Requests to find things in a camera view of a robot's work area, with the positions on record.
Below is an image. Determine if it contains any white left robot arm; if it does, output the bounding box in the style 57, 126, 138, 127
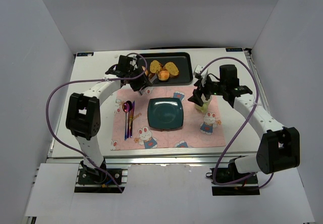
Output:
66, 53, 151, 181

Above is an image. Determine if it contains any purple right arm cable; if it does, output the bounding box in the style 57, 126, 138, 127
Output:
199, 56, 275, 190

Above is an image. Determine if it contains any light green mug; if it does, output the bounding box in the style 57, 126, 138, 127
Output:
194, 96, 212, 113

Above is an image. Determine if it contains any bread slice right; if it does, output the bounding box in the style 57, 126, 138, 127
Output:
163, 62, 179, 78

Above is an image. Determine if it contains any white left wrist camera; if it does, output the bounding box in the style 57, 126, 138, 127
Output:
130, 56, 138, 69

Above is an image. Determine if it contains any iridescent spoon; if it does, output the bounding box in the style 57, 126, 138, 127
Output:
122, 100, 133, 140

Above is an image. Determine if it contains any dark teal square plate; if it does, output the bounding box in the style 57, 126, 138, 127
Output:
147, 97, 184, 130

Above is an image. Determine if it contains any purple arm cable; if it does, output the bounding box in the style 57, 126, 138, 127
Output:
199, 56, 275, 190
46, 52, 149, 193

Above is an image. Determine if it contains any iridescent knife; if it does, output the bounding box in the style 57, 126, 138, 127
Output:
127, 101, 135, 138

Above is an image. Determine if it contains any pink bunny placemat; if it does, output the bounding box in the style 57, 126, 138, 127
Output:
111, 86, 226, 151

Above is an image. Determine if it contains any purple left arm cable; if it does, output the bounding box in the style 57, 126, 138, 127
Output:
46, 52, 149, 193

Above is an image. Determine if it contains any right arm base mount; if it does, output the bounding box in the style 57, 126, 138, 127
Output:
205, 167, 260, 196

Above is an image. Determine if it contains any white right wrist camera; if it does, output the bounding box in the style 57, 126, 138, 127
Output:
193, 65, 208, 80

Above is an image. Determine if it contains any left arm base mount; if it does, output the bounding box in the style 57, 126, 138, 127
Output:
74, 167, 128, 194

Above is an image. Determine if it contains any bread slice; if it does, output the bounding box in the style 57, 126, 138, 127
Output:
149, 60, 163, 74
163, 62, 179, 78

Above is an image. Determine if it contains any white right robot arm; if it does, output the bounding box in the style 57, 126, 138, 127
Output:
188, 65, 300, 180

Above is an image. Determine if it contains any bread slice left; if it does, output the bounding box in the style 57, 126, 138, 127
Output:
149, 60, 163, 74

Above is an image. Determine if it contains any black baking tray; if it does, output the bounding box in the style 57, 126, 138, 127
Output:
136, 52, 193, 87

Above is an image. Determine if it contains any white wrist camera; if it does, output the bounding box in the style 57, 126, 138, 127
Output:
193, 65, 208, 80
130, 56, 138, 69

